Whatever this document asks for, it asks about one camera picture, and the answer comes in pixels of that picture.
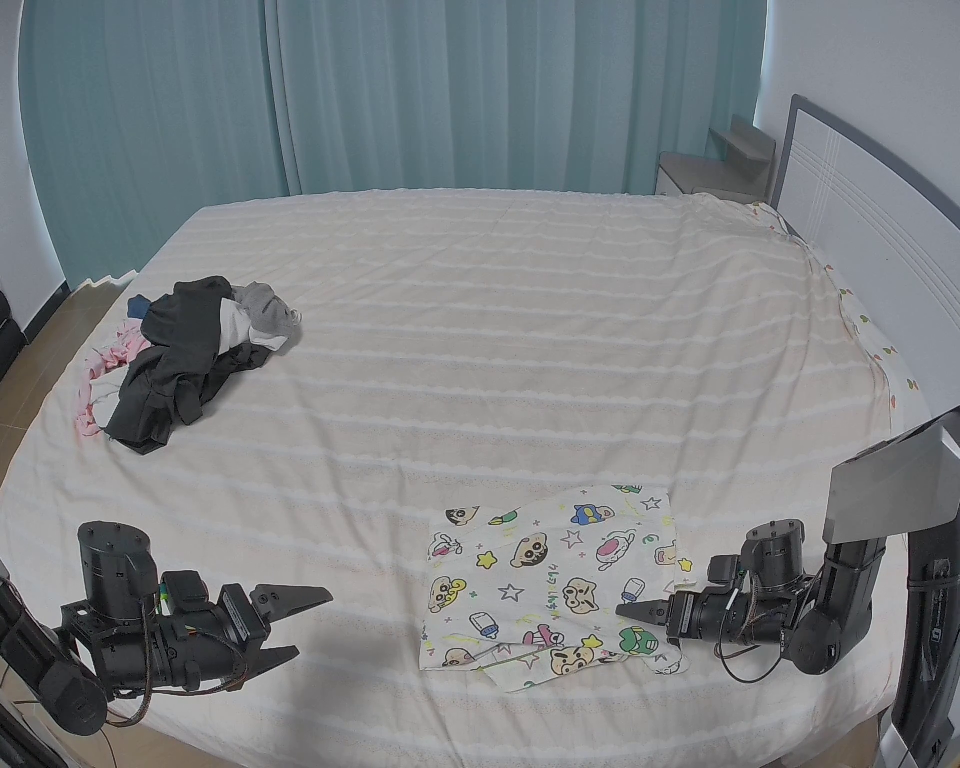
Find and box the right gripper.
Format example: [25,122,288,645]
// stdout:
[665,587,753,646]

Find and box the bed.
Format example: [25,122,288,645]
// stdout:
[0,93,960,760]

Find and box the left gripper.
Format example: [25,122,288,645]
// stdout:
[174,582,336,693]

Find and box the blue-green curtain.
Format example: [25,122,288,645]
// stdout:
[18,0,771,291]

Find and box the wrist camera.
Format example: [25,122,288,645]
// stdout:
[706,554,746,594]
[160,570,209,618]

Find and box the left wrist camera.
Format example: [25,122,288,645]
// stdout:
[160,570,209,618]

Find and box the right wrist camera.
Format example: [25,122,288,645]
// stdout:
[706,554,746,594]

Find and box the white printed pyjama top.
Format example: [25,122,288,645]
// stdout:
[417,483,696,695]

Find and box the grey bedside table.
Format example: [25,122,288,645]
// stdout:
[656,115,778,201]

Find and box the black cable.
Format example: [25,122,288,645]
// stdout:
[714,615,790,685]
[103,669,163,730]

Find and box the pile of clothes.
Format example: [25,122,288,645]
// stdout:
[72,275,306,457]

